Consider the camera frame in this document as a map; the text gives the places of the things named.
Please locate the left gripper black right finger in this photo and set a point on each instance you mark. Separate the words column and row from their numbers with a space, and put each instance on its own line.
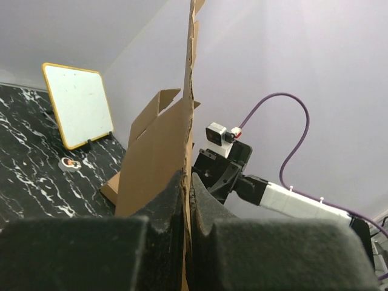
column 230, row 253

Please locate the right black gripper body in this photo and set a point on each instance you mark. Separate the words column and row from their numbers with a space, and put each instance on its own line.
column 221, row 175

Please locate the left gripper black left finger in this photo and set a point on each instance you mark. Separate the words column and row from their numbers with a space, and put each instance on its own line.
column 67, row 254

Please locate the cardboard box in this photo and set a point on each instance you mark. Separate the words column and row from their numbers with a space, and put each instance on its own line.
column 155, row 179

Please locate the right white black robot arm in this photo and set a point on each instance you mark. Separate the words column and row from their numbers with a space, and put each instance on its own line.
column 276, row 198

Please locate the small round sticker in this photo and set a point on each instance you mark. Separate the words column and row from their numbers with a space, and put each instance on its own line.
column 69, row 165

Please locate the yellow framed whiteboard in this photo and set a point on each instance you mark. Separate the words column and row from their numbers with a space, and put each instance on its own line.
column 79, row 104

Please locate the aluminium frame rail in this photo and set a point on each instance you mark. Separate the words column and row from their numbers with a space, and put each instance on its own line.
column 379, row 244

